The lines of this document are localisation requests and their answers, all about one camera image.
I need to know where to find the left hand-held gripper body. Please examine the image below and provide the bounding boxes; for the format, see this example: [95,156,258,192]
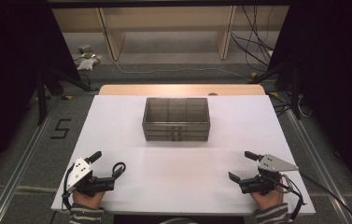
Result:
[66,157,116,198]

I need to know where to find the wooden table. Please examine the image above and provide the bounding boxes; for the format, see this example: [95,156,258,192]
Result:
[98,83,266,97]

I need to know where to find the black floor cables by stand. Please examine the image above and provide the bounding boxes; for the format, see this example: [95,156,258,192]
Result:
[271,94,293,118]

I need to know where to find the white crumpled cloth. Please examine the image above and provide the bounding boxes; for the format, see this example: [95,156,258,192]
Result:
[76,55,103,72]

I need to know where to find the person's left hand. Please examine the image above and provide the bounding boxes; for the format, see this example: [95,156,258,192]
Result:
[72,189,106,210]

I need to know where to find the aluminium floor rail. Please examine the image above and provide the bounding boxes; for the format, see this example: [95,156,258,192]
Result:
[285,108,352,224]
[0,96,60,224]

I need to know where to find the small grey box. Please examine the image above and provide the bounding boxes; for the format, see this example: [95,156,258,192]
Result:
[77,44,93,54]

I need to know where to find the person's right hand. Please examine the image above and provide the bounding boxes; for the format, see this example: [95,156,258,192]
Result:
[250,183,285,211]

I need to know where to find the black metal stand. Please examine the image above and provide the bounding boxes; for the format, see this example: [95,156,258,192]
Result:
[247,60,303,120]
[35,66,100,125]

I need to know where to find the white board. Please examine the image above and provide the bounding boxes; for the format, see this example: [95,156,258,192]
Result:
[50,94,317,217]

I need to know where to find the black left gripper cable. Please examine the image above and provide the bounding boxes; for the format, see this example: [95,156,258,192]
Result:
[61,162,76,213]

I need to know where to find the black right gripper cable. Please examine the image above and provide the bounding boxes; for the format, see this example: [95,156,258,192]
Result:
[277,174,307,222]

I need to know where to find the black curtain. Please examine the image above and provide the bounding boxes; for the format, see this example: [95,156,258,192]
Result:
[268,0,352,197]
[0,0,81,188]

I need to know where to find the black floor cable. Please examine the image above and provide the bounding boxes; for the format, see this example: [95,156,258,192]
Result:
[299,172,352,224]

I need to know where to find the thin white cable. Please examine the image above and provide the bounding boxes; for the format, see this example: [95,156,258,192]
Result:
[297,94,313,119]

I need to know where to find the bundle of black hanging cables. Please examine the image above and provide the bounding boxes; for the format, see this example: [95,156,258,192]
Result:
[230,5,275,73]

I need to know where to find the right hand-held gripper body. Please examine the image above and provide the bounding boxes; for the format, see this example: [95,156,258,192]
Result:
[238,154,300,196]

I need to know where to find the white floor cable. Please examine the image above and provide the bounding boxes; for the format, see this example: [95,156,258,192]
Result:
[111,59,254,82]

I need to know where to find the transparent grey drawer cabinet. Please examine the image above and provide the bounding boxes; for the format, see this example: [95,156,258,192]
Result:
[141,97,211,143]

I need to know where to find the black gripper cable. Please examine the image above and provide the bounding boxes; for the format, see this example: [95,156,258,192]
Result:
[277,174,307,222]
[61,162,76,213]

